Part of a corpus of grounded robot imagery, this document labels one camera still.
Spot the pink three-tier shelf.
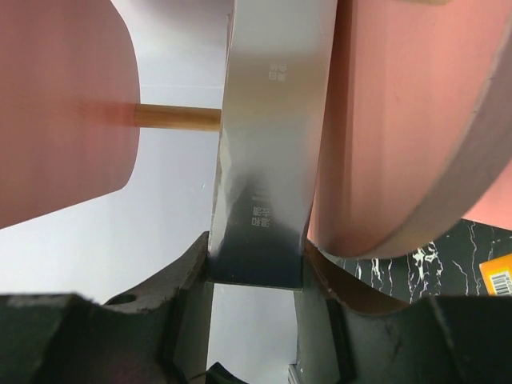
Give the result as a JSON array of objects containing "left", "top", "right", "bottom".
[{"left": 1, "top": 1, "right": 511, "bottom": 258}]

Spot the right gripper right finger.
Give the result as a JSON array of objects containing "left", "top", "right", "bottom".
[{"left": 294, "top": 244, "right": 511, "bottom": 383}]

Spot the silver grey toothpaste box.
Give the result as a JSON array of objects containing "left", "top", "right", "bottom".
[{"left": 207, "top": 0, "right": 338, "bottom": 290}]

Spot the orange barcode toothpaste box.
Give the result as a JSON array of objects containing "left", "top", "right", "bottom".
[{"left": 479, "top": 254, "right": 512, "bottom": 296}]

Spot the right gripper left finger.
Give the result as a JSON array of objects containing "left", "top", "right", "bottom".
[{"left": 1, "top": 234, "right": 212, "bottom": 383}]

